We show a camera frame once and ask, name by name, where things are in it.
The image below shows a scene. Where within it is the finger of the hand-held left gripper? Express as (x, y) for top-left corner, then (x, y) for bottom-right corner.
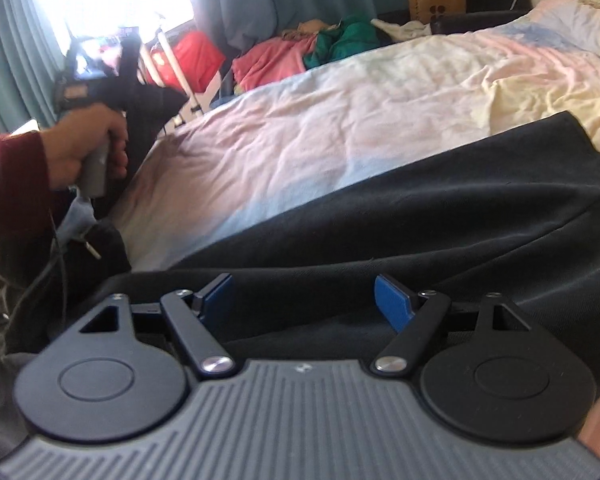
(121, 34), (146, 109)

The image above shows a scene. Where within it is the pink cloth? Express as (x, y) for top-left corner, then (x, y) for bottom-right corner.
(231, 33), (319, 94)

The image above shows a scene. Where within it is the black sofa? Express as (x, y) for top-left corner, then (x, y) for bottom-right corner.
(378, 0), (534, 41)

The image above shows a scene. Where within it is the white cloth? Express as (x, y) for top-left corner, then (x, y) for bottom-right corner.
(371, 18), (434, 42)

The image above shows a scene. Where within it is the person's left forearm maroon sleeve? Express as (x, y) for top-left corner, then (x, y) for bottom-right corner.
(0, 126), (57, 267)

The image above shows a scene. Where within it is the pastel bed sheet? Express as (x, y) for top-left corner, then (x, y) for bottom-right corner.
(111, 0), (600, 272)

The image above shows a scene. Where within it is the pastel pillow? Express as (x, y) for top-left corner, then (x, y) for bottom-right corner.
(528, 0), (600, 63)

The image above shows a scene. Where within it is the grey cloth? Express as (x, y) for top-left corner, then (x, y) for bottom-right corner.
(0, 280), (46, 463)

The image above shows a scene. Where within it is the tan cloth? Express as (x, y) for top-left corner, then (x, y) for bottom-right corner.
(279, 19), (343, 42)

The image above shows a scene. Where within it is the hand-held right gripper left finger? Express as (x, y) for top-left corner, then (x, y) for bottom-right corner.
(78, 273), (239, 379)

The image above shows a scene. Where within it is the white metal rack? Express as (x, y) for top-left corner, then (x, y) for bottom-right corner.
(153, 27), (219, 129)

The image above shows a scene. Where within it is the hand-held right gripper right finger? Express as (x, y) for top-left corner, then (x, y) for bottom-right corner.
(370, 274), (533, 376)

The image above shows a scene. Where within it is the person's left hand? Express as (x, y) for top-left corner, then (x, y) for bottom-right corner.
(45, 104), (131, 192)

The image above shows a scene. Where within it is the green cloth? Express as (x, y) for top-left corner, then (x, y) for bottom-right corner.
(303, 15), (382, 71)

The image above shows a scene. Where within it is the black garment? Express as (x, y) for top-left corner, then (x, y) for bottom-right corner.
(10, 78), (600, 411)

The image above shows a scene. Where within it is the red bag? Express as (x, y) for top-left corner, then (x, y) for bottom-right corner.
(149, 30), (227, 88)

